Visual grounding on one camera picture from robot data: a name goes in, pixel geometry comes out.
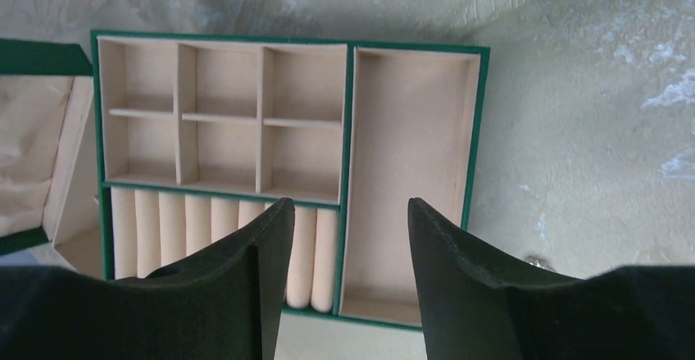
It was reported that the green jewelry box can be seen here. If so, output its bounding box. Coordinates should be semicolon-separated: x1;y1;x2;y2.
1;39;103;278

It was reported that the silver earring cluster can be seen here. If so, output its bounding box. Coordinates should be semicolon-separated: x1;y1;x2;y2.
524;255;556;272

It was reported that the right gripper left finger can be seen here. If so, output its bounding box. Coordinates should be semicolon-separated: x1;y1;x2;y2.
1;198;295;359

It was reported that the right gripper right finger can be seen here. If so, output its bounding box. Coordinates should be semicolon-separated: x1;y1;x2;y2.
408;198;694;359

